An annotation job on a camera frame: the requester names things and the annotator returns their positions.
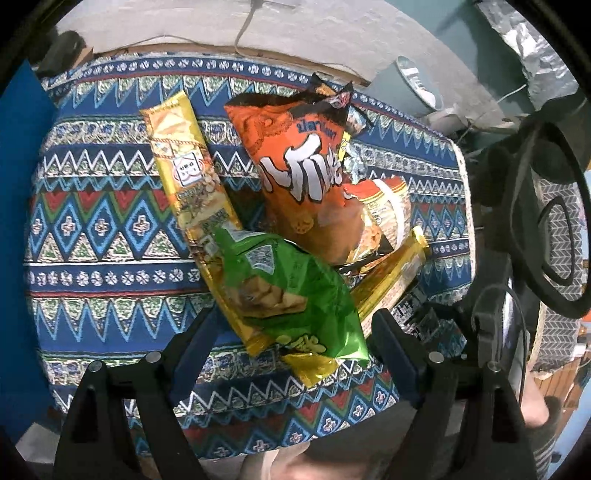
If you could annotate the red and white cracker packet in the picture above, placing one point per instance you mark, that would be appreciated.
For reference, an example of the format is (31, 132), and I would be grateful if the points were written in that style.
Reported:
(388, 203)

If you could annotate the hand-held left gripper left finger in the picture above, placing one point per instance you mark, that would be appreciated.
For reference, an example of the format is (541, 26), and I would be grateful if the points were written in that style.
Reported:
(198, 344)

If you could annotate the orange chip bag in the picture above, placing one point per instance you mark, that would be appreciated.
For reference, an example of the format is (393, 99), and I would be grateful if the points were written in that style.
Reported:
(295, 170)

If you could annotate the grey patterned cushion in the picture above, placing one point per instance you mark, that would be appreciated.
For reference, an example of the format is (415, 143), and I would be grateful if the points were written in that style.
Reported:
(558, 337)

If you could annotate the black snack bag yellow label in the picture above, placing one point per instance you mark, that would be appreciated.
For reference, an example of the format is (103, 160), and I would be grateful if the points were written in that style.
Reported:
(330, 94)

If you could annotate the dark object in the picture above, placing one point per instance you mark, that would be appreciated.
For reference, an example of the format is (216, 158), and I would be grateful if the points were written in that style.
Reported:
(62, 53)

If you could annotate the patterned blue tablecloth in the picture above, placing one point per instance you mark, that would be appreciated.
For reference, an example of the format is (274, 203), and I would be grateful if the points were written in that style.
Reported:
(92, 207)

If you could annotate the dark printed snack packet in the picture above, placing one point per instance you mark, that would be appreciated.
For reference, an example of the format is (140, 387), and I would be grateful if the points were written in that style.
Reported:
(425, 321)

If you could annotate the long silver snack packet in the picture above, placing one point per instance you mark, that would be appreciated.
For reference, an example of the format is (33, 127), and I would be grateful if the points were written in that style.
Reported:
(356, 166)

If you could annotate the foil covered object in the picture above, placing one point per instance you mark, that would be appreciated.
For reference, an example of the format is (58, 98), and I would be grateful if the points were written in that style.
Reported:
(540, 60)

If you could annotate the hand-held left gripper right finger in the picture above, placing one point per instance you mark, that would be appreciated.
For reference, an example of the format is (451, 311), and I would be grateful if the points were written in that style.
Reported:
(392, 346)

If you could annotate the person's leg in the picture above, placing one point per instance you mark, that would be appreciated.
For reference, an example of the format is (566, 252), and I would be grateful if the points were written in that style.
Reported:
(295, 461)
(533, 404)

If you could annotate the long yellow snack packet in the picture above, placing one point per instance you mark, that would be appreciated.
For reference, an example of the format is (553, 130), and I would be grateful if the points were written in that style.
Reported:
(184, 152)
(392, 277)

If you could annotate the green chip bag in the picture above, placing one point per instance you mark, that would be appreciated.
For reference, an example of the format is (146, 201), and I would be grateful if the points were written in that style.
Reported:
(314, 295)

